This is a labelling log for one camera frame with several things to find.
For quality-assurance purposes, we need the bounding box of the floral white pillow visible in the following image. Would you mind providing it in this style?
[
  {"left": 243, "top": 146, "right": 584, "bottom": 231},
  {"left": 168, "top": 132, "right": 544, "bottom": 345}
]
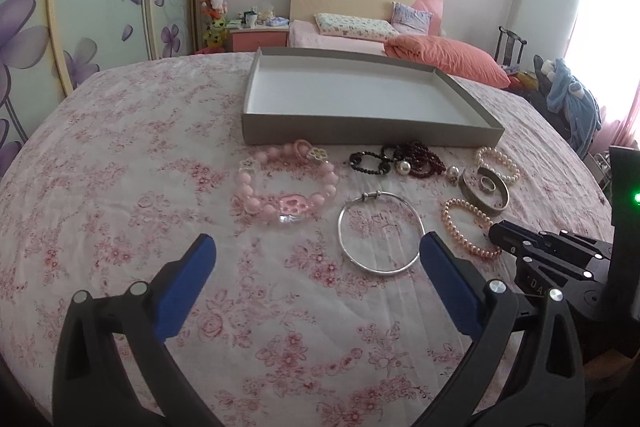
[{"left": 314, "top": 13, "right": 399, "bottom": 42}]

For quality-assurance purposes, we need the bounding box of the white pearl bracelet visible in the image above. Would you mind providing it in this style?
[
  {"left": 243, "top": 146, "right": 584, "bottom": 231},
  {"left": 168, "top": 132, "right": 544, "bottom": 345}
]
[{"left": 474, "top": 146, "right": 522, "bottom": 184}]

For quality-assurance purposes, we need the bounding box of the pink pearl bracelet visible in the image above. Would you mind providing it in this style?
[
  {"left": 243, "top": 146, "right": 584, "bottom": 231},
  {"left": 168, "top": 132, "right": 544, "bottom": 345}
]
[{"left": 440, "top": 197, "right": 504, "bottom": 261}]

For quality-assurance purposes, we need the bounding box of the dark wooden chair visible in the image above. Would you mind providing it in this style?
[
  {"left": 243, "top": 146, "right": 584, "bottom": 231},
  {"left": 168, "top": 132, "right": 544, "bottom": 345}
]
[{"left": 494, "top": 26, "right": 527, "bottom": 67}]

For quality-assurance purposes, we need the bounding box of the pink curtain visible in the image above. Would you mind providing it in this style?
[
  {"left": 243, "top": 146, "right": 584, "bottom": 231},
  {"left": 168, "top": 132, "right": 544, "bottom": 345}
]
[{"left": 565, "top": 0, "right": 639, "bottom": 153}]

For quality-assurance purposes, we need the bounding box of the pink bead bracelet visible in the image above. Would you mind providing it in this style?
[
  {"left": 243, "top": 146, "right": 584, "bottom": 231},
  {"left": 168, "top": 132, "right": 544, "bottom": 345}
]
[{"left": 230, "top": 137, "right": 341, "bottom": 228}]

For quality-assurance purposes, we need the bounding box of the black bead bracelet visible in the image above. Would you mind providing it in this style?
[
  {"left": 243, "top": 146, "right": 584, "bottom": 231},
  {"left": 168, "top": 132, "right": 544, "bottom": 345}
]
[{"left": 347, "top": 149, "right": 393, "bottom": 177}]

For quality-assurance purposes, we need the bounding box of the folded coral duvet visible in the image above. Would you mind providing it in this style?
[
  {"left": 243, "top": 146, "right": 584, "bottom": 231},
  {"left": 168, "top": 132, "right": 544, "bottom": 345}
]
[{"left": 384, "top": 35, "right": 510, "bottom": 90}]

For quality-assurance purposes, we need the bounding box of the bed with pink sheet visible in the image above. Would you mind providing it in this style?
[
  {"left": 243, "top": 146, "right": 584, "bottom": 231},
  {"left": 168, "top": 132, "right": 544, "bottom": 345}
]
[{"left": 288, "top": 20, "right": 385, "bottom": 56}]

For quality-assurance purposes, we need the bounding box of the wide silver cuff bangle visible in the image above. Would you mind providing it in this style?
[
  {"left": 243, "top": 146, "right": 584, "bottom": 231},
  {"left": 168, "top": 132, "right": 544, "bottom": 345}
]
[{"left": 458, "top": 167, "right": 510, "bottom": 217}]

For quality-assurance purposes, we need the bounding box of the thin silver bangle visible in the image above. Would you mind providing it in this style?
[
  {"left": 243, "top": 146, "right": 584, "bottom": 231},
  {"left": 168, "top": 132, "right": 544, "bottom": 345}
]
[{"left": 336, "top": 191, "right": 426, "bottom": 277}]

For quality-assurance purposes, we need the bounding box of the floral glass wardrobe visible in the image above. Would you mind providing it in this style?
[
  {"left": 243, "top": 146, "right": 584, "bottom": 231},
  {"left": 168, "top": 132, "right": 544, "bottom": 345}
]
[{"left": 1, "top": 0, "right": 196, "bottom": 169}]

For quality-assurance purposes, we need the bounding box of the plush toy display tube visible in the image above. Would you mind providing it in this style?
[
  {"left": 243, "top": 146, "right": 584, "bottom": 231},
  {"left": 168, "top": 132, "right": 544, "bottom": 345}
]
[{"left": 198, "top": 0, "right": 231, "bottom": 54}]

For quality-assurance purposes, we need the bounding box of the blue plush garment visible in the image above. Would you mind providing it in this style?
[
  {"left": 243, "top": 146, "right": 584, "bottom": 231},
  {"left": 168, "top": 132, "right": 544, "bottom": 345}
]
[{"left": 547, "top": 58, "right": 602, "bottom": 159}]

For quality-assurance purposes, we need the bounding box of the dark red bead bracelet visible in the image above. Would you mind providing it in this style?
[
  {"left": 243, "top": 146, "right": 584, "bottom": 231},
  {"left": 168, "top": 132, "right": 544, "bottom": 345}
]
[{"left": 380, "top": 138, "right": 447, "bottom": 182}]

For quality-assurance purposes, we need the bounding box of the pink beige nightstand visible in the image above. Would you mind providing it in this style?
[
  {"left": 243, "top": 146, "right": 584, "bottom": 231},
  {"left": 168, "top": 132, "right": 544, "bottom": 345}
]
[{"left": 227, "top": 26, "right": 288, "bottom": 52}]

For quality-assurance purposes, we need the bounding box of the lilac small pillow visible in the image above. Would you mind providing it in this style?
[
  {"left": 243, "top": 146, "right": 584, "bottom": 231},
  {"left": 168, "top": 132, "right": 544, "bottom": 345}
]
[{"left": 390, "top": 2, "right": 432, "bottom": 35}]

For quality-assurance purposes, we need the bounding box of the grey cardboard tray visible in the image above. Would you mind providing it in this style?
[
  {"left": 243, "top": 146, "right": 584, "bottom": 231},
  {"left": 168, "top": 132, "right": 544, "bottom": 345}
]
[{"left": 242, "top": 48, "right": 504, "bottom": 148}]

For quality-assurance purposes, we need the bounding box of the large pearl earring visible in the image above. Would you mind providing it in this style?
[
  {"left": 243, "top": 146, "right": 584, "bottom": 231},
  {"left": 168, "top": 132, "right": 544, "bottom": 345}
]
[
  {"left": 446, "top": 166, "right": 460, "bottom": 183},
  {"left": 395, "top": 160, "right": 411, "bottom": 176}
]

